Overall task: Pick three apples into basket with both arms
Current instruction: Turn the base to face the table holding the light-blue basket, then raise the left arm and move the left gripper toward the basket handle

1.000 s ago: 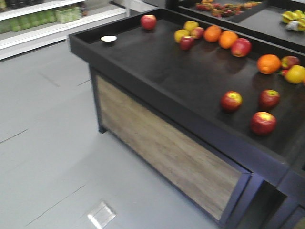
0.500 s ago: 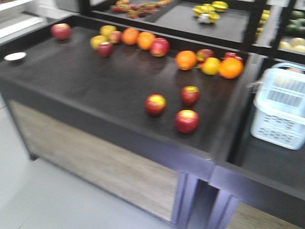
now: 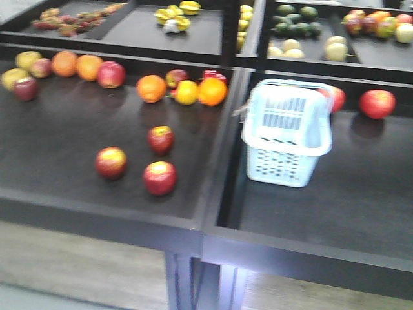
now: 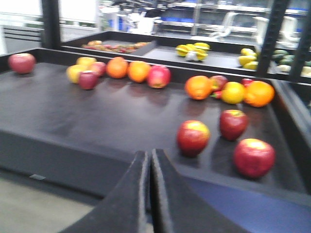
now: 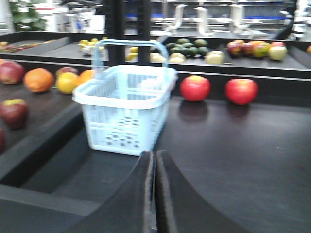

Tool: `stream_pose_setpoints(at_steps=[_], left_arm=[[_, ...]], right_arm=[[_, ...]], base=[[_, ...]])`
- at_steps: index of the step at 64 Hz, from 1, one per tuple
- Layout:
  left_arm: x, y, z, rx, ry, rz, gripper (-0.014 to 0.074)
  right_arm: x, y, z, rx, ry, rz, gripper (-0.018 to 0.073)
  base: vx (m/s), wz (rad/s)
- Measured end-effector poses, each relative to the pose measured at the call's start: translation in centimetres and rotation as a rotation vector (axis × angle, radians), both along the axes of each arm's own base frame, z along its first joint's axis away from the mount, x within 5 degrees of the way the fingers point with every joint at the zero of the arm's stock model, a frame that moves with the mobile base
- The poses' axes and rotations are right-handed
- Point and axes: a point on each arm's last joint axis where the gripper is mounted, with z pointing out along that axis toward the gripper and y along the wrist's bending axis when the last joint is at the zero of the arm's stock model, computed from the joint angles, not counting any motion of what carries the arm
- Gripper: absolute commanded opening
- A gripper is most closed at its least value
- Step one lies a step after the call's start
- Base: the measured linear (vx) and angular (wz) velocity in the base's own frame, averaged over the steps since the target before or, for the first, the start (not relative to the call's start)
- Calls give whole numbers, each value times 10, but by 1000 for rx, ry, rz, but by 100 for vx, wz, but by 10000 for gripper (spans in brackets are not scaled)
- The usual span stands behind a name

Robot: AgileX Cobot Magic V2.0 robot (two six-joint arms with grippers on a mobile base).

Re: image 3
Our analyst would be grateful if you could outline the small pink apple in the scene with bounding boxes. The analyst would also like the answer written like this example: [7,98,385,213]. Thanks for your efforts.
[30,58,52,78]

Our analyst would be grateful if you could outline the light blue plastic basket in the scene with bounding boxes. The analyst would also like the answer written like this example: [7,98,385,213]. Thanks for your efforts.
[241,78,334,188]

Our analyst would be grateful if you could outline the black wooden display stand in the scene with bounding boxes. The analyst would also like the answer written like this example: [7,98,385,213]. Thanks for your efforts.
[1,1,412,309]

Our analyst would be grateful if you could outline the cherry tomato vine pile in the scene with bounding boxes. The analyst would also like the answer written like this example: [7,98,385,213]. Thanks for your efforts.
[31,3,126,37]

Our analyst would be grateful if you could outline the red bell pepper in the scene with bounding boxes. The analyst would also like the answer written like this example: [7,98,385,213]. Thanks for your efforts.
[202,69,228,85]

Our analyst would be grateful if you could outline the red apple beside yellow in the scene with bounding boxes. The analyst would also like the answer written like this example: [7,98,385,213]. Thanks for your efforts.
[14,77,39,101]

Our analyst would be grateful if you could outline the red apple right tray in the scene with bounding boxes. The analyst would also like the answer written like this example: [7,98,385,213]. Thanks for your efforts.
[359,90,396,119]

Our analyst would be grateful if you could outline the red apple front middle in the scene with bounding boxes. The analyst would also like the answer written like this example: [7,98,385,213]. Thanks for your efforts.
[147,125,175,156]

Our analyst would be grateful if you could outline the red apple back row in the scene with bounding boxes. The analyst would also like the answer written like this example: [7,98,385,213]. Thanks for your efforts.
[97,61,126,89]

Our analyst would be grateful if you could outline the red apple by pepper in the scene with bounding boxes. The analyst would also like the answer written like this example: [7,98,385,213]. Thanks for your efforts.
[165,69,189,89]

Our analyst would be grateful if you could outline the red apple behind basket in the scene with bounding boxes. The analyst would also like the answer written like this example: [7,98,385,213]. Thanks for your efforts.
[317,86,346,114]

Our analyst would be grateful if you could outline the white garlic bulb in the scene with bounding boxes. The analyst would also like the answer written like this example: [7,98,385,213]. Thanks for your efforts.
[163,19,180,34]

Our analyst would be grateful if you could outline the red apple front left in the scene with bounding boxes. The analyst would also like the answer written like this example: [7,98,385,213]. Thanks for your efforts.
[94,147,127,180]

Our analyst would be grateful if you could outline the red apple front right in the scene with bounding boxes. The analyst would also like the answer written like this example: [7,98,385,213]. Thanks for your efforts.
[143,161,177,196]

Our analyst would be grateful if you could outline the orange fruit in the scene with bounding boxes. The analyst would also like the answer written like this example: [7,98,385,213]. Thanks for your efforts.
[197,77,228,107]
[76,55,103,81]
[52,50,78,78]
[136,74,167,103]

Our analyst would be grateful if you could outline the yellow starfruit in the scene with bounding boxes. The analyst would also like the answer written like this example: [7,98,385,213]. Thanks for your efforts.
[179,0,201,16]

